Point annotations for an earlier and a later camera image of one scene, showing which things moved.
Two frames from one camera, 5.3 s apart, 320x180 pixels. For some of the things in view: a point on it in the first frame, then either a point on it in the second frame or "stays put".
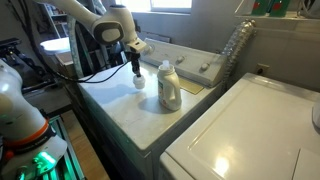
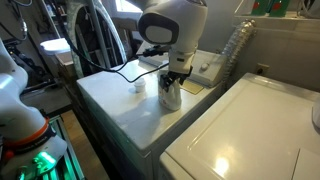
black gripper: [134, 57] to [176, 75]
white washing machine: [260, 128] stays put
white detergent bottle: [169, 87] stays put
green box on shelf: [275, 8] stays put
